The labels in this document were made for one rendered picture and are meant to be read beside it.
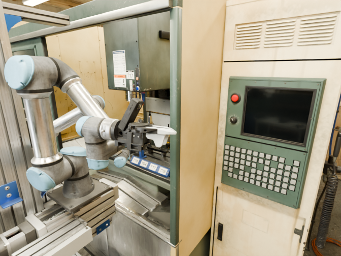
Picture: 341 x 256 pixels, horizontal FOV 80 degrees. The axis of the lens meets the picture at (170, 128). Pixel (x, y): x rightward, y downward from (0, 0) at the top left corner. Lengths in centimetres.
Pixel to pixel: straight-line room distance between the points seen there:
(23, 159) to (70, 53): 197
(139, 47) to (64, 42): 134
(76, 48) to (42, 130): 213
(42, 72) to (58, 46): 197
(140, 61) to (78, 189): 109
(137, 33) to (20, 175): 124
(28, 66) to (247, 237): 155
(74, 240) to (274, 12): 139
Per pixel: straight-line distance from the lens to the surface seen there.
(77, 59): 295
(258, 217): 153
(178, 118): 95
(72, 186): 112
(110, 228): 183
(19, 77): 89
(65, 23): 131
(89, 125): 74
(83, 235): 108
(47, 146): 95
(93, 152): 77
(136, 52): 177
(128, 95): 207
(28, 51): 224
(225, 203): 158
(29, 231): 111
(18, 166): 116
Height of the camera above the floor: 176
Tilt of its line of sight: 16 degrees down
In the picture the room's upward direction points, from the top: straight up
